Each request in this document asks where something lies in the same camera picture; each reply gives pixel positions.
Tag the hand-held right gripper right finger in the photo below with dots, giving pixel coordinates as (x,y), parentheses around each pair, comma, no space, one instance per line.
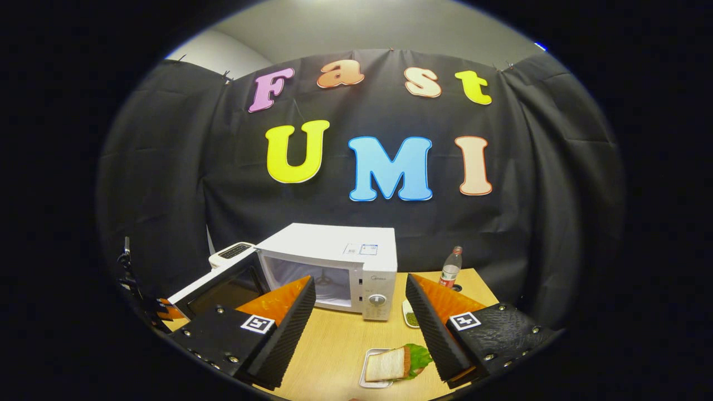
(431,334)

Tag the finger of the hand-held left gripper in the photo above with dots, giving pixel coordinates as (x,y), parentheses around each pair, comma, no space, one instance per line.
(170,311)

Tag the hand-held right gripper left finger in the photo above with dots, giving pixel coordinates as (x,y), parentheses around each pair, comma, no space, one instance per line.
(287,340)

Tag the lettuce sandwich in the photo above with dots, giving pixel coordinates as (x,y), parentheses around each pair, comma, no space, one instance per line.
(387,365)

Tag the white microwave oven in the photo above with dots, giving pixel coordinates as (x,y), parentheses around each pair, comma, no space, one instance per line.
(334,245)

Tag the white divided dish of beans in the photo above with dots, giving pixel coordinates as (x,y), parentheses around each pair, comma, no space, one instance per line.
(411,317)

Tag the clear bottle with red label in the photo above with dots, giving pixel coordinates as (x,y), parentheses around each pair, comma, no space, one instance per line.
(450,273)

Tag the small white ribbed tray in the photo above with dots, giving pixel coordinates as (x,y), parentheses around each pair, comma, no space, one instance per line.
(374,384)

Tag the white toaster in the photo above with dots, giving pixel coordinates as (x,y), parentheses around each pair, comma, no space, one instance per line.
(228,253)

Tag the black backdrop cloth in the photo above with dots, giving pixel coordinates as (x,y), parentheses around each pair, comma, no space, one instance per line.
(234,195)

